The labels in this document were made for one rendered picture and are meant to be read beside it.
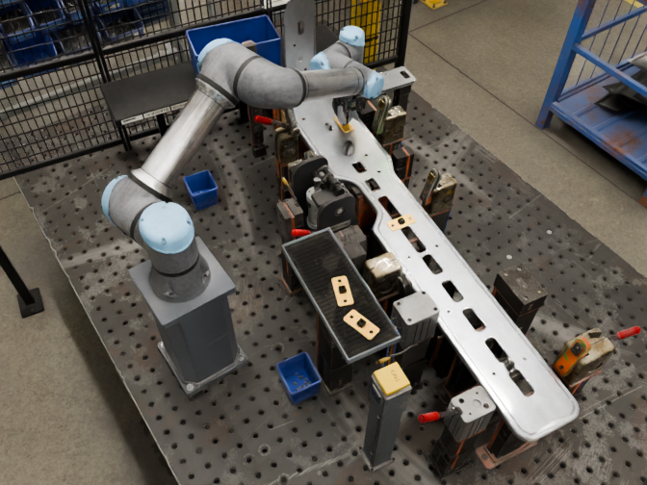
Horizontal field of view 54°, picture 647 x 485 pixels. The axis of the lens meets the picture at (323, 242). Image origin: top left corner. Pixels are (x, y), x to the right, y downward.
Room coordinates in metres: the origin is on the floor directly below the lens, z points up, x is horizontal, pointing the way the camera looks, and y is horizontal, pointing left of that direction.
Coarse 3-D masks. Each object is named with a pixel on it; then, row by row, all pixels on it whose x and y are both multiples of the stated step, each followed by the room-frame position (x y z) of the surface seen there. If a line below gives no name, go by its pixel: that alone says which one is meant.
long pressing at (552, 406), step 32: (320, 128) 1.65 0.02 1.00; (352, 160) 1.50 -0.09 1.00; (384, 160) 1.50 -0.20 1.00; (384, 192) 1.35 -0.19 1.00; (384, 224) 1.22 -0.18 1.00; (416, 224) 1.23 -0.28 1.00; (416, 256) 1.11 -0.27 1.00; (448, 256) 1.11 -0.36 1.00; (416, 288) 0.99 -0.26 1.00; (480, 288) 1.00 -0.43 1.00; (448, 320) 0.89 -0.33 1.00; (480, 320) 0.89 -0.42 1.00; (512, 320) 0.90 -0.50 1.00; (480, 352) 0.80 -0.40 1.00; (512, 352) 0.80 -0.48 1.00; (480, 384) 0.71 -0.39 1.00; (512, 384) 0.71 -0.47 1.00; (544, 384) 0.71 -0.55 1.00; (512, 416) 0.63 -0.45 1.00; (544, 416) 0.63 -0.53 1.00; (576, 416) 0.63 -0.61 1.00
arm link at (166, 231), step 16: (144, 208) 0.99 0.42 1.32; (160, 208) 0.98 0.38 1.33; (176, 208) 0.98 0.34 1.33; (144, 224) 0.93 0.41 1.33; (160, 224) 0.93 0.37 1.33; (176, 224) 0.94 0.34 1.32; (192, 224) 0.96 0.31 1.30; (144, 240) 0.91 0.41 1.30; (160, 240) 0.90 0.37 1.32; (176, 240) 0.90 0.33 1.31; (192, 240) 0.93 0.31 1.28; (160, 256) 0.89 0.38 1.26; (176, 256) 0.90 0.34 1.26; (192, 256) 0.92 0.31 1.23; (176, 272) 0.89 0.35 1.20
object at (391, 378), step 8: (384, 368) 0.67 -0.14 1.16; (392, 368) 0.67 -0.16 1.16; (400, 368) 0.67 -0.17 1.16; (376, 376) 0.65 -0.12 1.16; (384, 376) 0.65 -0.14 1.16; (392, 376) 0.65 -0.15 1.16; (400, 376) 0.65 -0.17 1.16; (384, 384) 0.63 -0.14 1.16; (392, 384) 0.63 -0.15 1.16; (400, 384) 0.63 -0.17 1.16; (408, 384) 0.63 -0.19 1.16; (384, 392) 0.61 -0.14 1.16; (392, 392) 0.61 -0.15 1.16
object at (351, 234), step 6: (348, 228) 1.14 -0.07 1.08; (354, 228) 1.14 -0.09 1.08; (336, 234) 1.12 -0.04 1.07; (342, 234) 1.12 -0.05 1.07; (348, 234) 1.12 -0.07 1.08; (354, 234) 1.12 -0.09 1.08; (360, 234) 1.12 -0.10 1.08; (342, 240) 1.10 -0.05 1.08; (348, 240) 1.10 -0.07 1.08; (354, 240) 1.10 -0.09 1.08; (360, 240) 1.10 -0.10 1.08; (366, 240) 1.10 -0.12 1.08; (342, 246) 1.07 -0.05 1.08
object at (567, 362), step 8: (576, 344) 0.77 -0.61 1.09; (584, 344) 0.76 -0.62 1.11; (568, 352) 0.77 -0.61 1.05; (576, 352) 0.76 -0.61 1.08; (584, 352) 0.75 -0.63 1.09; (560, 360) 0.77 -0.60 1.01; (568, 360) 0.76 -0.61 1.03; (576, 360) 0.75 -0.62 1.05; (560, 368) 0.75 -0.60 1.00; (568, 368) 0.75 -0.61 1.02
